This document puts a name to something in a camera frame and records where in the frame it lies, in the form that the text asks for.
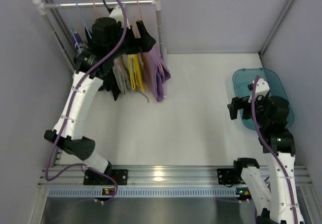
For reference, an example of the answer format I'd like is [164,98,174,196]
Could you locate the purple trousers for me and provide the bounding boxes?
[140,49,171,102]

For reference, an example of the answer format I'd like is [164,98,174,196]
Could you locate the grey beige garment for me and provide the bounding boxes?
[112,56,131,95]

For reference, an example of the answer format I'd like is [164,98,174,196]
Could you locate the aluminium mounting rail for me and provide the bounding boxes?
[37,165,312,199]

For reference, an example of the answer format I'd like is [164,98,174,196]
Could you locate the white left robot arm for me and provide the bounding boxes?
[44,17,156,176]

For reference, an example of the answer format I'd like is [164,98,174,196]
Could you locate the black garment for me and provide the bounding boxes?
[103,60,121,101]

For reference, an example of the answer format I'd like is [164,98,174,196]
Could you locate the blue wire hanger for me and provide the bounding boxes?
[75,3,92,43]
[58,4,75,46]

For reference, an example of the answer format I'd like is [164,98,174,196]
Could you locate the yellow garment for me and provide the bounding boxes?
[127,54,145,92]

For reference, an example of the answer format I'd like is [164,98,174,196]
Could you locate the white clothes rack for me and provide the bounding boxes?
[32,0,167,69]

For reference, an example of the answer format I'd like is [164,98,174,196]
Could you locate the teal transparent plastic basin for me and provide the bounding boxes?
[227,68,293,134]

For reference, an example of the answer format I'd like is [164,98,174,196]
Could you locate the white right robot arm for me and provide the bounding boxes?
[227,95,305,223]

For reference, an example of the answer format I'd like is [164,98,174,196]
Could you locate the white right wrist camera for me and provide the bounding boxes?
[254,78,270,100]

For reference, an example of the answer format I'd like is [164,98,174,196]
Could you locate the purple white patterned garment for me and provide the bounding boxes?
[72,31,88,56]

